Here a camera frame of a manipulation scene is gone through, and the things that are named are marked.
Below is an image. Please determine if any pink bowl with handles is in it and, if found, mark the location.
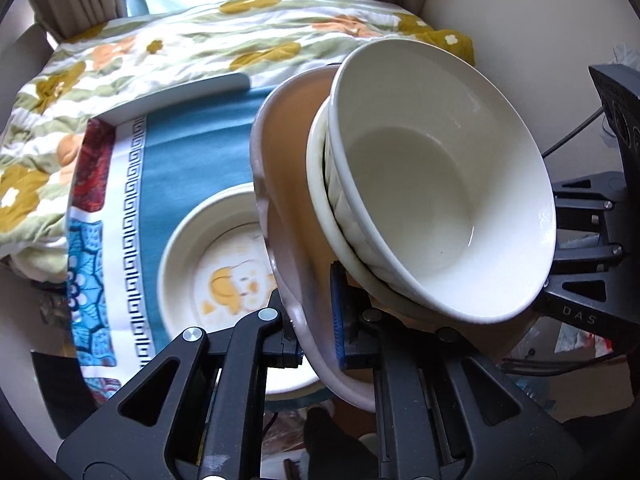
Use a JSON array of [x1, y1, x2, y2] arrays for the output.
[[249, 64, 381, 413]]

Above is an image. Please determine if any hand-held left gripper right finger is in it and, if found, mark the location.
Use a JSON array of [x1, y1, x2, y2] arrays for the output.
[[330, 261, 586, 480]]

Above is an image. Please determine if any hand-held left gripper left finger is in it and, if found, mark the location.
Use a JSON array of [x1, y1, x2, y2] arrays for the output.
[[55, 289, 304, 480]]

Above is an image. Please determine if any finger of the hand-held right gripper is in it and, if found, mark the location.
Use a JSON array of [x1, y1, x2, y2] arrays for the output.
[[536, 241, 640, 334], [551, 171, 629, 231]]

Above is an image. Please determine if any cream bowl with heart print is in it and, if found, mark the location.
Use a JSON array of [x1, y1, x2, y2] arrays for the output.
[[306, 102, 436, 323]]

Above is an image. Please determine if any black cable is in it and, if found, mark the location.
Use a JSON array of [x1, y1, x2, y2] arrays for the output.
[[542, 107, 607, 158]]

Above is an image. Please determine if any floral blanket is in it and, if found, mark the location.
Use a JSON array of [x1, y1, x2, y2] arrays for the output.
[[0, 0, 476, 281]]

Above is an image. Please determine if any small cartoon print plate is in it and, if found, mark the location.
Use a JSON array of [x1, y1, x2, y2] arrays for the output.
[[157, 184, 323, 397]]

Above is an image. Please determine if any teal patterned tablecloth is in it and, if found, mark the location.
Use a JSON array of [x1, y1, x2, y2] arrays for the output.
[[65, 87, 321, 406]]

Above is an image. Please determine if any clear plastic bag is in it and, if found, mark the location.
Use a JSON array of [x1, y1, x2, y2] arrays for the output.
[[500, 317, 632, 411]]

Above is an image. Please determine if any plain off-white bowl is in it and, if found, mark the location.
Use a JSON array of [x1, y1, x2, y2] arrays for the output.
[[325, 40, 557, 324]]

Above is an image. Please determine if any dark cloth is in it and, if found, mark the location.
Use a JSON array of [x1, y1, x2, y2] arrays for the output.
[[265, 406, 383, 480]]

